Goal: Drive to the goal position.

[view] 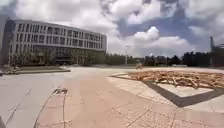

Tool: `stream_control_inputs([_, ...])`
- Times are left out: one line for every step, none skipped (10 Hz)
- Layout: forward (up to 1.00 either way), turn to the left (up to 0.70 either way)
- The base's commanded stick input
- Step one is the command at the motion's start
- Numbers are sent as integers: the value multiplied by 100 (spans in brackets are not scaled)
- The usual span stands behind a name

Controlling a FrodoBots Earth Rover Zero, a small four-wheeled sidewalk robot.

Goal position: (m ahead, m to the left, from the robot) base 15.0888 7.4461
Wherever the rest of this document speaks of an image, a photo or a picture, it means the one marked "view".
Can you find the lamp pole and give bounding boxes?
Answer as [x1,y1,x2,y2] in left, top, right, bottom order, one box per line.
[124,44,130,66]

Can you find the paved stone plaza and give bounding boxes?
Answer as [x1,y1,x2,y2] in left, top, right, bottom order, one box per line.
[0,65,224,128]

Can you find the row of dark trees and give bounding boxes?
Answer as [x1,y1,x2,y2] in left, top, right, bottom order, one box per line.
[105,50,214,68]

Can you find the dark debris on pavement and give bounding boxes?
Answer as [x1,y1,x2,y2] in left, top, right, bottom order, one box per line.
[52,87,69,95]

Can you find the large grey curved building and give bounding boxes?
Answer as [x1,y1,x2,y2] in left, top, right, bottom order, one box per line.
[0,18,108,67]

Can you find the pile of wooden timber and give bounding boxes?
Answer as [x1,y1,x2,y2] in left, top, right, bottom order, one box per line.
[127,69,224,90]

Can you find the raised planter bed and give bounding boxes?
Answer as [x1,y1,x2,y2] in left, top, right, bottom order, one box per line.
[0,65,72,76]

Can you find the dark building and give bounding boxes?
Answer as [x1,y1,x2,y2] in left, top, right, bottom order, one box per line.
[209,35,224,68]

